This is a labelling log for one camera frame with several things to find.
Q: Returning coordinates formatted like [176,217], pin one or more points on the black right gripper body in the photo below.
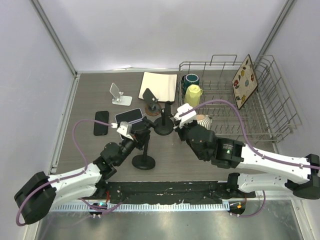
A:
[183,133]

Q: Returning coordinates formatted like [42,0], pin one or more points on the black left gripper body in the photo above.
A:
[139,144]

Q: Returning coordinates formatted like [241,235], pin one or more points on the lilac case phone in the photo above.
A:
[130,116]
[128,136]

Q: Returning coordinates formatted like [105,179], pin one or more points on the black phone stand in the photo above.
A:
[164,124]
[144,161]

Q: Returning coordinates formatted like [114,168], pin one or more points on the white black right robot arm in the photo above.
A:
[276,172]

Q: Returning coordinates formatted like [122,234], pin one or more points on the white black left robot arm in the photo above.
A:
[42,193]

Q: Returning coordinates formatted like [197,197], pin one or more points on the wooden base phone stand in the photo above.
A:
[152,107]

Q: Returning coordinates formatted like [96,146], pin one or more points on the silver folding phone stand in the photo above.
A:
[118,97]

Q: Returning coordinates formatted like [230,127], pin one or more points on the striped white grey mug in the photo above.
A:
[204,121]

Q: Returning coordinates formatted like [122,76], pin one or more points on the yellow faceted mug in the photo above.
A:
[193,95]

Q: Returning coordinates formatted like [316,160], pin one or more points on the cream square plate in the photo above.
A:
[163,86]

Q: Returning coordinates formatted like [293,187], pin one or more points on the dark green mug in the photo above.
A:
[190,79]

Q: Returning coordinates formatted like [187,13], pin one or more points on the floral square plate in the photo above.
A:
[245,82]

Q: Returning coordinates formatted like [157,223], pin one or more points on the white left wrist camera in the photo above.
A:
[123,128]

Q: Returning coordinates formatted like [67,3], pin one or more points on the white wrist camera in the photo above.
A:
[123,128]
[185,114]

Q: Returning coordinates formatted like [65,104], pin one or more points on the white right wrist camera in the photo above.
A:
[185,114]

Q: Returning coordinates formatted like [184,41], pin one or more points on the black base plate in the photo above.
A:
[168,192]

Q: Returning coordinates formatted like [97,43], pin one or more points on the grey wire dish rack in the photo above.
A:
[269,115]

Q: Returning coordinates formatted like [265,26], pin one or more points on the white slotted cable duct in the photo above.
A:
[78,206]

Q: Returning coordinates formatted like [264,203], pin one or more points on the aluminium corner frame post right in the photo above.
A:
[281,18]

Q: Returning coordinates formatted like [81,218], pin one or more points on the aluminium corner frame post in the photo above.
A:
[53,35]
[281,18]

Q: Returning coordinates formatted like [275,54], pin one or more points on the aluminium corner frame post left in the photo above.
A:
[53,35]

